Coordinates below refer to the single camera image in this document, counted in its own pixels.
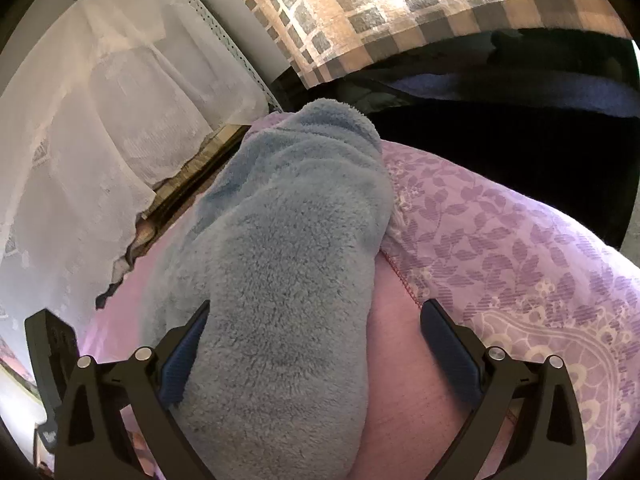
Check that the black cloth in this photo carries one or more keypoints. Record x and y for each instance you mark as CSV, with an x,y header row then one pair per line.
x,y
500,135

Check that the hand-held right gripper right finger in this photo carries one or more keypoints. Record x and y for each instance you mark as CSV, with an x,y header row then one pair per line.
x,y
450,355

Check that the white lace curtain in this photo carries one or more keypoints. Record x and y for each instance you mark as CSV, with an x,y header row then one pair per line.
x,y
100,135

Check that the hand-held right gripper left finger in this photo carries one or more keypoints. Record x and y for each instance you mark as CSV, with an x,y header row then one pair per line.
x,y
177,375

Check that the checked blanket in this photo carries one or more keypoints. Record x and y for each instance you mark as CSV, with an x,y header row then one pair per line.
x,y
400,0

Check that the light blue fleece garment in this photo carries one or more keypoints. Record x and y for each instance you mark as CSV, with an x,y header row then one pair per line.
x,y
280,260

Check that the pink blanket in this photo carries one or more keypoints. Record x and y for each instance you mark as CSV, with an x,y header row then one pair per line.
x,y
400,360

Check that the wooden bed frame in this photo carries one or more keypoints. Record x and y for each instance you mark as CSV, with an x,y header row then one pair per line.
x,y
200,165

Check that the purple floral bed sheet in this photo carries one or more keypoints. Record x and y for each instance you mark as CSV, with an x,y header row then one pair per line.
x,y
500,235

